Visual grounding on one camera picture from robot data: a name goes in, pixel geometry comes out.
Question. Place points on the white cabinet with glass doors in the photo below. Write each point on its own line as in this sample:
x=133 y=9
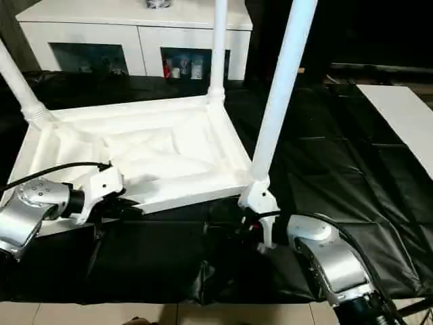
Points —
x=84 y=34

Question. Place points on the small tan label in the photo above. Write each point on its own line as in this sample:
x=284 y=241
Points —
x=301 y=70

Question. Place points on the white plastic table top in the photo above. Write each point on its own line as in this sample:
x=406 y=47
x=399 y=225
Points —
x=152 y=152

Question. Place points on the black metal stand frame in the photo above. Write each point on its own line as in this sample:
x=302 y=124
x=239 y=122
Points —
x=416 y=304

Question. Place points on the black work mat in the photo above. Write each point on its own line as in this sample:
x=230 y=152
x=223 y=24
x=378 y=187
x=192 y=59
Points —
x=355 y=169

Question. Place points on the small white cup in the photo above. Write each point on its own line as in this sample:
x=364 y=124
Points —
x=197 y=69

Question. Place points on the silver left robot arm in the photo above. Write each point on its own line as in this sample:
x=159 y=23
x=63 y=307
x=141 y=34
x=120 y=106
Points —
x=30 y=210

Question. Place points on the black metal rail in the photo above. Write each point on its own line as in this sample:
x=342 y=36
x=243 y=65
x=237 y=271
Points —
x=382 y=66

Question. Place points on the white flat board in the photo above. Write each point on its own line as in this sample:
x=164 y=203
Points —
x=402 y=115

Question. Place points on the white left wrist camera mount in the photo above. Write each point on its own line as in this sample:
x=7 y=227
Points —
x=101 y=183

